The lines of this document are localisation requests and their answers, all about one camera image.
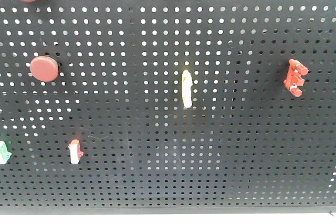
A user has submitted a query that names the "yellow toggle switch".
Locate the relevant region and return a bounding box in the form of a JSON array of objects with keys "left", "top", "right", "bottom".
[{"left": 182, "top": 70, "right": 193, "bottom": 108}]

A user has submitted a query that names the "small red-tipped white switch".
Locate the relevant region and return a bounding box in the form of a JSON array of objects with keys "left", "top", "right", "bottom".
[{"left": 68, "top": 140, "right": 83, "bottom": 164}]

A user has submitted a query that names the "black perforated pegboard panel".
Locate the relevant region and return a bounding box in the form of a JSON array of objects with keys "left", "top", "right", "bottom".
[{"left": 1, "top": 0, "right": 335, "bottom": 214}]

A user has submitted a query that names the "lower red round button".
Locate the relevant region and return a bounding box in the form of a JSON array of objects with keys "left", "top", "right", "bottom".
[{"left": 29, "top": 56, "right": 59, "bottom": 82}]

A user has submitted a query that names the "small green-tipped white switch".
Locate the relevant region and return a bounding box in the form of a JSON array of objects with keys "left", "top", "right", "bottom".
[{"left": 0, "top": 141, "right": 12, "bottom": 165}]

